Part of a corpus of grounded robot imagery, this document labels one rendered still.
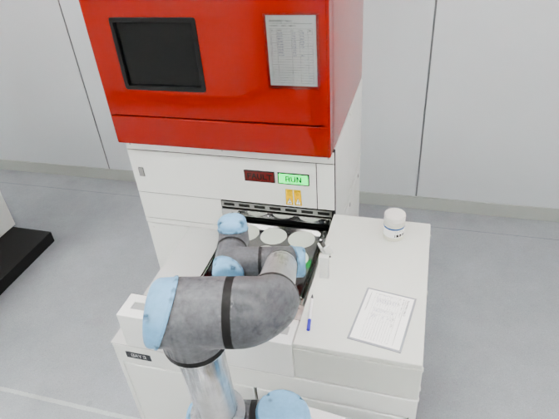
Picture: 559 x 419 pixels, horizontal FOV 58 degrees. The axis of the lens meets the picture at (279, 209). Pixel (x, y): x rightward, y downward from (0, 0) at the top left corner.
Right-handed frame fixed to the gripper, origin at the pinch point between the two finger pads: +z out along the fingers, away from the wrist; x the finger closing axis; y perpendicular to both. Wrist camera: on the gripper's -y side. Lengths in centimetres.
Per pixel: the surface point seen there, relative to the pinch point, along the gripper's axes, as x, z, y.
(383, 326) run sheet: -38.6, 0.5, 7.2
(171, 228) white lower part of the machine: 55, 18, 58
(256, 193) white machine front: 14, -5, 58
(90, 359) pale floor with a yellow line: 110, 98, 41
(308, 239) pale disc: -7, 7, 49
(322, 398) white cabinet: -23.2, 23.1, -4.1
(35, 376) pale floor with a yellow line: 132, 98, 25
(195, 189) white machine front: 40, -3, 58
